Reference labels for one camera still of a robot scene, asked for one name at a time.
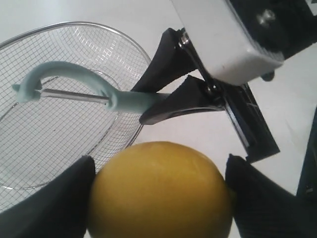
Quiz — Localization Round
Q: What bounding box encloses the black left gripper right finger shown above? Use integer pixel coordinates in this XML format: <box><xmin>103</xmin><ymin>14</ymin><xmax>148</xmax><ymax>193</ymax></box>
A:
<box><xmin>225</xmin><ymin>155</ymin><xmax>317</xmax><ymax>238</ymax></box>

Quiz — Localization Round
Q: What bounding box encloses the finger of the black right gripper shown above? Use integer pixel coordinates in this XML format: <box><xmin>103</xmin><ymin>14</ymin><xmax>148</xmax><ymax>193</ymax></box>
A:
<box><xmin>131</xmin><ymin>28</ymin><xmax>197</xmax><ymax>93</ymax></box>

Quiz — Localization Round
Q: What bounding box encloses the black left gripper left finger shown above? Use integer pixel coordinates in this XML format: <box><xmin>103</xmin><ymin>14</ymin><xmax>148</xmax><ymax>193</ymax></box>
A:
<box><xmin>0</xmin><ymin>156</ymin><xmax>96</xmax><ymax>238</ymax></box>

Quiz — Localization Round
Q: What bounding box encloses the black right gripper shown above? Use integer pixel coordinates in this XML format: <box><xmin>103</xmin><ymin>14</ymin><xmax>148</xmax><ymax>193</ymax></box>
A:
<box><xmin>139</xmin><ymin>28</ymin><xmax>280</xmax><ymax>163</ymax></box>

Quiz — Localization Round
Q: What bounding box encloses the yellow lemon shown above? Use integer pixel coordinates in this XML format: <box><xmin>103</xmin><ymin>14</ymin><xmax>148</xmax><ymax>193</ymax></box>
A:
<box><xmin>88</xmin><ymin>141</ymin><xmax>233</xmax><ymax>238</ymax></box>

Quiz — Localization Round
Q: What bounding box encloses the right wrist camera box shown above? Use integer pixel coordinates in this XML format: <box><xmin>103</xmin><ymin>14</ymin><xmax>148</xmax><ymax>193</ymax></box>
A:
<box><xmin>172</xmin><ymin>0</ymin><xmax>317</xmax><ymax>85</ymax></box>

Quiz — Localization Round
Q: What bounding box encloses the steel wire mesh basket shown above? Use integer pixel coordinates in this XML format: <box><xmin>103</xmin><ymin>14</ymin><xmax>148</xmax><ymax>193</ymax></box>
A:
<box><xmin>0</xmin><ymin>22</ymin><xmax>150</xmax><ymax>190</ymax></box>

